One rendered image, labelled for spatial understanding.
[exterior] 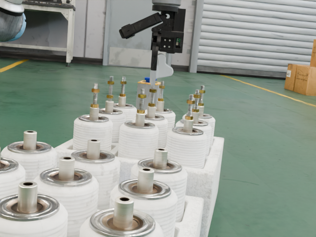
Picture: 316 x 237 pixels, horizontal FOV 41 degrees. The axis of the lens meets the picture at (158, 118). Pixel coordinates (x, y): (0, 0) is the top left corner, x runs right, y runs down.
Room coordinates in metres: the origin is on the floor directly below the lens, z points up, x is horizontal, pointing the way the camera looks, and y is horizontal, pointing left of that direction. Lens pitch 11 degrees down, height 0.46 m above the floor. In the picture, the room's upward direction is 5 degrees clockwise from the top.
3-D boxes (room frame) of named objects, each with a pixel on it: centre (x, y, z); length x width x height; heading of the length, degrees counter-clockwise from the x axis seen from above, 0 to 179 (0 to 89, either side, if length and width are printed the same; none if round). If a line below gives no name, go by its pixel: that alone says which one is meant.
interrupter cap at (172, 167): (0.69, -0.01, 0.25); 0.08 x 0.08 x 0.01
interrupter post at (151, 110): (1.13, 0.02, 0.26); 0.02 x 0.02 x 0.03
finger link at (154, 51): (1.10, 0.02, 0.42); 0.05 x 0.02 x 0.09; 1
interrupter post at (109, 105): (1.15, 0.14, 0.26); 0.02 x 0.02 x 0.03
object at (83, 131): (1.03, 0.16, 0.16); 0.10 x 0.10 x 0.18
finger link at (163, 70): (1.11, 0.00, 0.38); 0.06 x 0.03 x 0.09; 91
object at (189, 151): (0.99, -0.07, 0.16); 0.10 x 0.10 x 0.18
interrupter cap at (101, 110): (1.15, 0.14, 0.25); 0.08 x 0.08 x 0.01
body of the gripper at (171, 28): (1.13, 0.00, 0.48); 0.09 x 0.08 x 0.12; 91
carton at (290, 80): (5.02, -1.64, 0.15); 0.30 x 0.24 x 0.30; 98
